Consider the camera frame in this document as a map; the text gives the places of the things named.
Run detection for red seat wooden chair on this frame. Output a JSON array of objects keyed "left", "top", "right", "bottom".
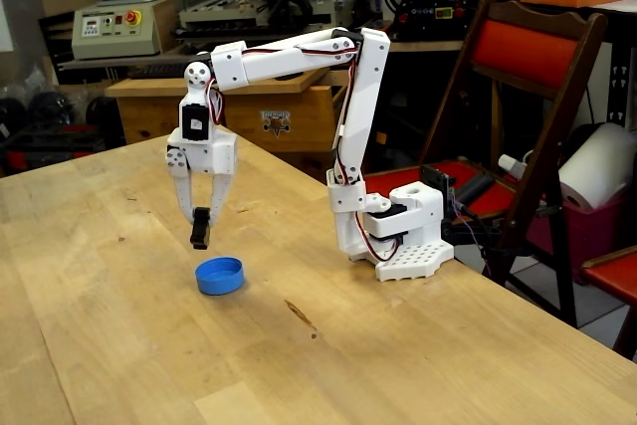
[{"left": 579, "top": 245, "right": 637, "bottom": 361}]

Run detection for black wooden bird toy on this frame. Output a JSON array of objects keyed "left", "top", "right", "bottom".
[{"left": 189, "top": 206, "right": 213, "bottom": 251}]

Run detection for black cylinder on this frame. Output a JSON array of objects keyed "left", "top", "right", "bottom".
[{"left": 455, "top": 173, "right": 494, "bottom": 205}]

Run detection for wooden workbench cabinet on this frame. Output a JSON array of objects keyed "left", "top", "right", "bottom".
[{"left": 105, "top": 62, "right": 352, "bottom": 185}]

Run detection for wooden folding chair red cushions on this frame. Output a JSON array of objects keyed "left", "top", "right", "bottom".
[{"left": 420, "top": 0, "right": 609, "bottom": 329}]

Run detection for white paper towel roll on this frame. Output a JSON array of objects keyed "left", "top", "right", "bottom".
[{"left": 557, "top": 121, "right": 637, "bottom": 212}]

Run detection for pink plastic bin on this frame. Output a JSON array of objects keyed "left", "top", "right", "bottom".
[{"left": 527, "top": 195, "right": 629, "bottom": 287}]

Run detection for black helmet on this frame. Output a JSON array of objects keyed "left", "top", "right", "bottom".
[
  {"left": 85, "top": 95, "right": 120, "bottom": 140},
  {"left": 28, "top": 91, "right": 76, "bottom": 127},
  {"left": 0, "top": 96, "right": 29, "bottom": 140}
]

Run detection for white moving gripper finger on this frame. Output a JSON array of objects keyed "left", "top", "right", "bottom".
[{"left": 166, "top": 144, "right": 198, "bottom": 230}]

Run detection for white fixed gripper finger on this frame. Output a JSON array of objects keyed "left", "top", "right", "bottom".
[{"left": 206, "top": 173, "right": 235, "bottom": 227}]

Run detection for red and black toolbox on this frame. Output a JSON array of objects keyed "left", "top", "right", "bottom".
[{"left": 0, "top": 123, "right": 106, "bottom": 177}]

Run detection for white plug adapter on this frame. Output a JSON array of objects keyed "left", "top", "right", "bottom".
[{"left": 497, "top": 153, "right": 529, "bottom": 180}]

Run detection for beige control box red button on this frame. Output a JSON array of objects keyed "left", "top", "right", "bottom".
[{"left": 71, "top": 0, "right": 176, "bottom": 61}]

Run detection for black machine round green table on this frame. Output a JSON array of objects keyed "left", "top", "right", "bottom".
[{"left": 371, "top": 0, "right": 479, "bottom": 43}]

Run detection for blue round shallow box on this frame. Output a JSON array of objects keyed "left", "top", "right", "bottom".
[{"left": 194, "top": 256, "right": 248, "bottom": 297}]

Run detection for black keyboard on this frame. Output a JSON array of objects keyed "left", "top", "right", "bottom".
[{"left": 127, "top": 59, "right": 213, "bottom": 81}]

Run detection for black controller board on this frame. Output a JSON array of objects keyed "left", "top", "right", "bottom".
[{"left": 420, "top": 163, "right": 457, "bottom": 197}]

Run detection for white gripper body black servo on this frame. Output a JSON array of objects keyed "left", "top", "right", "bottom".
[{"left": 166, "top": 126, "right": 239, "bottom": 177}]

